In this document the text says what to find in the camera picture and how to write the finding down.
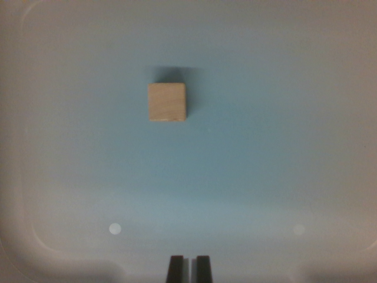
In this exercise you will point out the white plastic bin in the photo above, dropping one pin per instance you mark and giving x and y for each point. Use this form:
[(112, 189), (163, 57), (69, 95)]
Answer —
[(265, 147)]

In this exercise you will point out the light wooden cube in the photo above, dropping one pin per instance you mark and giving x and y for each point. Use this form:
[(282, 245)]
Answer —
[(167, 102)]

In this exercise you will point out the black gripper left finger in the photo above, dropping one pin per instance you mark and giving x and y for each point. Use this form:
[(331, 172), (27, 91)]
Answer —
[(176, 271)]

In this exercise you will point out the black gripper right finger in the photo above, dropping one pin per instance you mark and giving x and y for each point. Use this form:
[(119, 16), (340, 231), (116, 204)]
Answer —
[(203, 271)]

